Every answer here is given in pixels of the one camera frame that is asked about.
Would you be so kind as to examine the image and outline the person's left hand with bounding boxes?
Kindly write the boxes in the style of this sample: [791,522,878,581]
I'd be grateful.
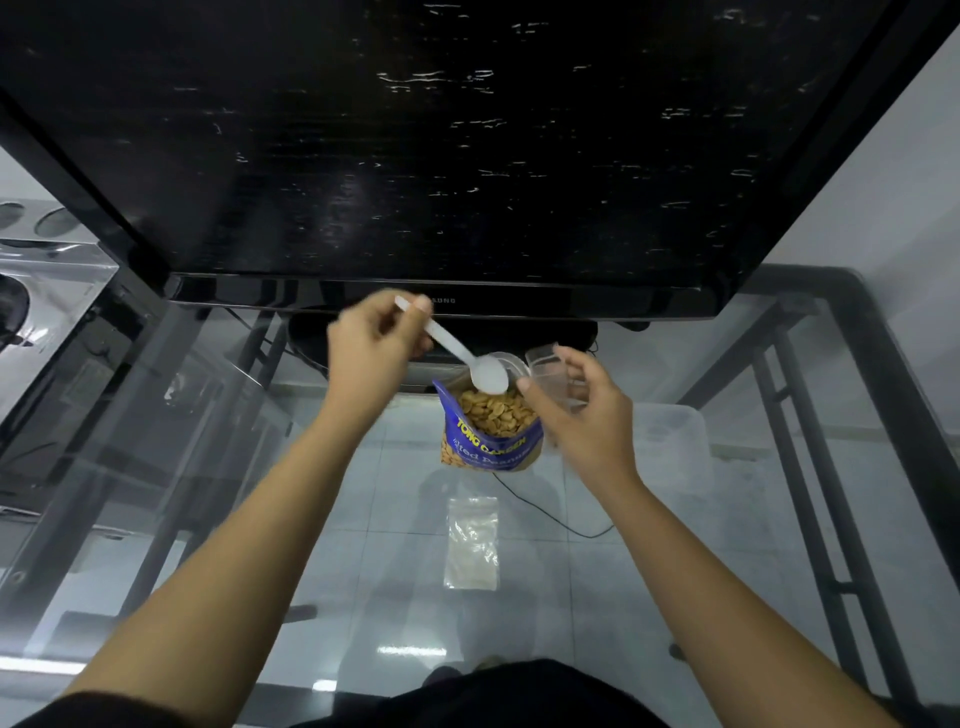
[327,288,436,423]

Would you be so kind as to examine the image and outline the person's right hand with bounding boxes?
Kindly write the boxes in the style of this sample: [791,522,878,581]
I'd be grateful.
[516,345,640,501]

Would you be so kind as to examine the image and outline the clear plastic container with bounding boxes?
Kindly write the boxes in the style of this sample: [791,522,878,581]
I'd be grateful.
[524,342,591,415]

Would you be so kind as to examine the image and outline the white plastic spoon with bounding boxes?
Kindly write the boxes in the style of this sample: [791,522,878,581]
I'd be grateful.
[394,294,511,396]

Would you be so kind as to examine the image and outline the person's left forearm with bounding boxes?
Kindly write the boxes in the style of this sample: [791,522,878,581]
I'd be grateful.
[63,405,393,728]

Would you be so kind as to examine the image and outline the person's right forearm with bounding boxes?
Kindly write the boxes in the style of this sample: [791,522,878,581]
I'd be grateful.
[596,474,905,728]

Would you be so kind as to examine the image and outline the roasted peanuts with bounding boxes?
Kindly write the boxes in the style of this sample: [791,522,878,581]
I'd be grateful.
[458,389,538,439]

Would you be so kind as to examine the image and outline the blue peanut bag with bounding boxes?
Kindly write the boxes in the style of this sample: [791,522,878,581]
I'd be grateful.
[432,370,546,474]

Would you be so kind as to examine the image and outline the clear plastic storage box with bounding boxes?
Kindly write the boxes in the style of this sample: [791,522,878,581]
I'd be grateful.
[628,402,714,498]

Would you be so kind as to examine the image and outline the small clear zip bag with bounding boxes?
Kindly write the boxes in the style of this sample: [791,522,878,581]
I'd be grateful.
[443,495,501,593]

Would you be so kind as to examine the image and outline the black flat screen television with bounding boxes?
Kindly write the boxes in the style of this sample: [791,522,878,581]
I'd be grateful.
[0,0,960,324]

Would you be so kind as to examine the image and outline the person's black shirt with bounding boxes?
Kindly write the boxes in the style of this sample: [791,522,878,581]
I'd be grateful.
[13,658,670,728]

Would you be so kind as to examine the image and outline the silver metal appliance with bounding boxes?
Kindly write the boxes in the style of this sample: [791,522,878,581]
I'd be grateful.
[0,198,122,423]

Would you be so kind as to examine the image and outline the black cable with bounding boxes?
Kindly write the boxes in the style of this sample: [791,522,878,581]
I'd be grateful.
[490,471,617,540]

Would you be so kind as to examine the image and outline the black metal table frame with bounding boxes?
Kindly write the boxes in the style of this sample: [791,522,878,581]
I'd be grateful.
[0,262,960,728]

